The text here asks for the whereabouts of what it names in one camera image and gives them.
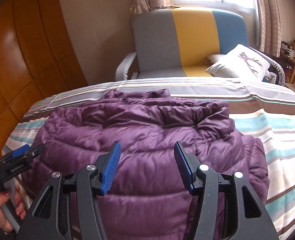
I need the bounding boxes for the left hand red nails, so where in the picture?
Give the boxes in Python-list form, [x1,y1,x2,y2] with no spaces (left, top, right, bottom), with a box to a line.
[0,184,26,233]

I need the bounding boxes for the white printed pillow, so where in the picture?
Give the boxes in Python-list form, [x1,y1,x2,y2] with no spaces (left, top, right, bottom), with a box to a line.
[206,44,270,82]

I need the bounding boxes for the grey yellow blue sofa chair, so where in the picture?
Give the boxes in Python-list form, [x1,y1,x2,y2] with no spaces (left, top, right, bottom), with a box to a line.
[115,7,285,86]

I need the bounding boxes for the striped bed sheet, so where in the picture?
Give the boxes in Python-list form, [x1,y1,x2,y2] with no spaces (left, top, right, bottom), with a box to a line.
[3,77,295,239]

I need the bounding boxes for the purple quilted down jacket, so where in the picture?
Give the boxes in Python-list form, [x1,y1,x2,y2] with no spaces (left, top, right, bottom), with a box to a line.
[22,89,270,239]

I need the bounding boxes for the wooden wardrobe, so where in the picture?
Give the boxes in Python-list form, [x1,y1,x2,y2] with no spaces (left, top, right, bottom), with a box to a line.
[0,0,87,156]

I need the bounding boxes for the cluttered wooden desk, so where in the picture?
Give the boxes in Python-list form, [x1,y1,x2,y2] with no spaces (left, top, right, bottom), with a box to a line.
[280,39,295,61]

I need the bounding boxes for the right beige curtain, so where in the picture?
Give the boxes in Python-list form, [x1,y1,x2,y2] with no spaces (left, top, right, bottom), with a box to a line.
[255,0,282,57]

